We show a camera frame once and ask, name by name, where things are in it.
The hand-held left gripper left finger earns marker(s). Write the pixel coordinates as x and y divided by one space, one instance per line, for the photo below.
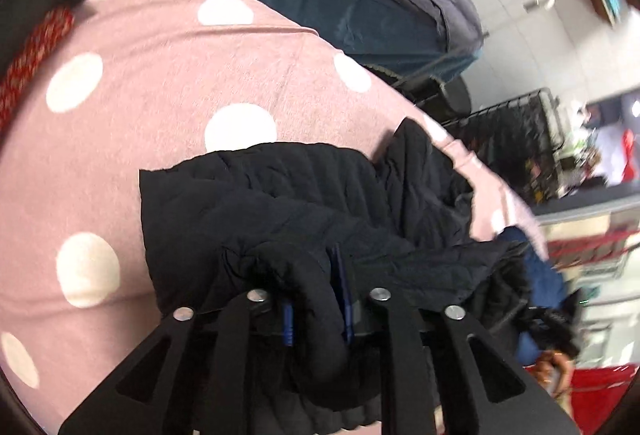
287 327

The navy blue cloth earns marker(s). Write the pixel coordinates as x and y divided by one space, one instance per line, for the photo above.
542 275

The red patterned cloth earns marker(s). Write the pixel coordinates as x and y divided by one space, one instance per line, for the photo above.
30 60

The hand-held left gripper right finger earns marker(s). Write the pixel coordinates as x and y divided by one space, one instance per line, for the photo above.
345 295

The black quilted jacket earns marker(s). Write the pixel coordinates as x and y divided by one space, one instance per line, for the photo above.
280 195

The person's right hand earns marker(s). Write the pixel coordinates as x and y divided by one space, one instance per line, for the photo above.
555 372

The red fabric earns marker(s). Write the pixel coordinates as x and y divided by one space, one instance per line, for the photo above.
605 400

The pink polka dot bedsheet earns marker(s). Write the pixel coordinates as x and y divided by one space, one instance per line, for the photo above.
165 75

